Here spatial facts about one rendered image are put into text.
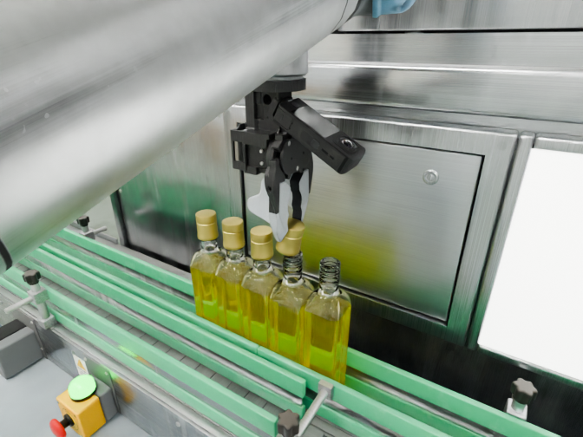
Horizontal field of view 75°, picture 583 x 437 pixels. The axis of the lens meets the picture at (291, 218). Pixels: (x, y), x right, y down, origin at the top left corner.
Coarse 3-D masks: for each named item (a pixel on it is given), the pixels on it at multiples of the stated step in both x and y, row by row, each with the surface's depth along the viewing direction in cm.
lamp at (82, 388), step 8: (80, 376) 71; (88, 376) 71; (72, 384) 69; (80, 384) 69; (88, 384) 69; (72, 392) 68; (80, 392) 68; (88, 392) 69; (72, 400) 69; (80, 400) 69
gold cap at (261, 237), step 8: (256, 232) 57; (264, 232) 57; (256, 240) 56; (264, 240) 56; (256, 248) 57; (264, 248) 57; (272, 248) 59; (256, 256) 58; (264, 256) 57; (272, 256) 59
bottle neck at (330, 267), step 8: (320, 264) 53; (328, 264) 54; (336, 264) 52; (320, 272) 53; (328, 272) 52; (336, 272) 52; (320, 280) 53; (328, 280) 53; (336, 280) 53; (320, 288) 54; (328, 288) 53; (336, 288) 54; (328, 296) 54
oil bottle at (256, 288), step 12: (252, 276) 59; (264, 276) 59; (276, 276) 60; (240, 288) 61; (252, 288) 59; (264, 288) 58; (252, 300) 60; (264, 300) 59; (252, 312) 61; (264, 312) 60; (252, 324) 62; (264, 324) 61; (252, 336) 64; (264, 336) 62
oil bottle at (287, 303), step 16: (272, 288) 58; (288, 288) 56; (304, 288) 56; (272, 304) 58; (288, 304) 56; (304, 304) 56; (272, 320) 59; (288, 320) 57; (272, 336) 60; (288, 336) 58; (288, 352) 60
